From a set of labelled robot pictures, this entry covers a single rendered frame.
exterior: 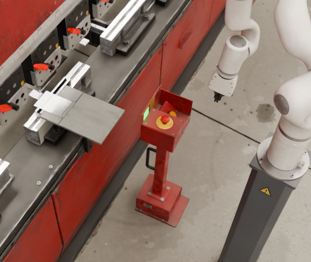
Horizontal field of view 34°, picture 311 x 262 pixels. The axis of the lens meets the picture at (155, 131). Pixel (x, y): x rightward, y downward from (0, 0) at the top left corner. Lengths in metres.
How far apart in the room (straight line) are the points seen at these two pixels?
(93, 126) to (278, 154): 0.67
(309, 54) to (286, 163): 0.43
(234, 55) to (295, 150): 0.40
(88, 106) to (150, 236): 1.04
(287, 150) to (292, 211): 1.25
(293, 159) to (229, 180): 1.23
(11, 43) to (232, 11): 0.73
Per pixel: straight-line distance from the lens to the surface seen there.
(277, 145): 1.77
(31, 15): 1.62
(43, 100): 2.00
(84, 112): 1.94
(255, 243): 2.28
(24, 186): 1.93
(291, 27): 1.55
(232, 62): 1.89
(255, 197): 2.01
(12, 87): 1.67
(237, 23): 1.79
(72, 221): 2.38
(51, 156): 1.99
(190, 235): 2.79
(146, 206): 2.77
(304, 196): 3.06
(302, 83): 1.55
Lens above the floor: 2.50
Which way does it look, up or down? 53 degrees down
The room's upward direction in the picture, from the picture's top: 5 degrees clockwise
